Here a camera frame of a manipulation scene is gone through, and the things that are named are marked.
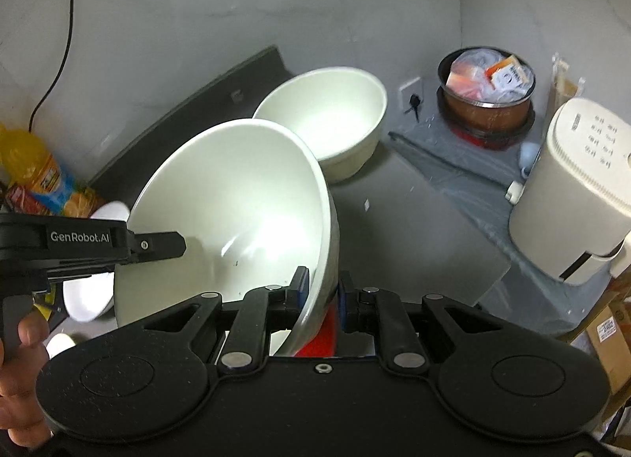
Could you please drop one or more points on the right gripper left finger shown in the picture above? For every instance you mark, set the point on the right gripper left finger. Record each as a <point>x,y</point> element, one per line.
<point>251,322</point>

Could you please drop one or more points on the white rice cooker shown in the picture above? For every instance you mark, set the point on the white rice cooker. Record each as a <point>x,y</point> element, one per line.
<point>572,218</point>

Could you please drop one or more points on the cardboard box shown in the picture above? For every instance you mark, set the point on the cardboard box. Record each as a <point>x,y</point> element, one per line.
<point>607,338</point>

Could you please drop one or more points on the orange juice bottle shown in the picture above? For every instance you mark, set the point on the orange juice bottle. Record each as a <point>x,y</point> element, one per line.
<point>30,164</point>

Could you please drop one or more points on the cream white bowl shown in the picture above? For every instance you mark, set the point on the cream white bowl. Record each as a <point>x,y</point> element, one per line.
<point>338,112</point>

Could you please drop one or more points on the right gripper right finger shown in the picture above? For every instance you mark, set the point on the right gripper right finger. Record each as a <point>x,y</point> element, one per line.
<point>381,314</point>

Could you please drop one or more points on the copper pot with packets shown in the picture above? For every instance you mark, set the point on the copper pot with packets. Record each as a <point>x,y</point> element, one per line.
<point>485,96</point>

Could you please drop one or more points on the small white plate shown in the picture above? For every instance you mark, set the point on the small white plate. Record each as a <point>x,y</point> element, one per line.
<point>89,298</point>

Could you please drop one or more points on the left hand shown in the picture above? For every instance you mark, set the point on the left hand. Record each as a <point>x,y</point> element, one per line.
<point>21,415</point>

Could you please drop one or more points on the large white bowl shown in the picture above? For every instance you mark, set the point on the large white bowl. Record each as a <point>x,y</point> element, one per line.
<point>252,204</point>

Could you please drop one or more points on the red black bowl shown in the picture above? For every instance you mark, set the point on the red black bowl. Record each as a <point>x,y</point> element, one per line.
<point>324,344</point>

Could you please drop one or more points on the wall power socket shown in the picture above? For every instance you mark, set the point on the wall power socket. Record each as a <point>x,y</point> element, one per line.
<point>410,95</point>

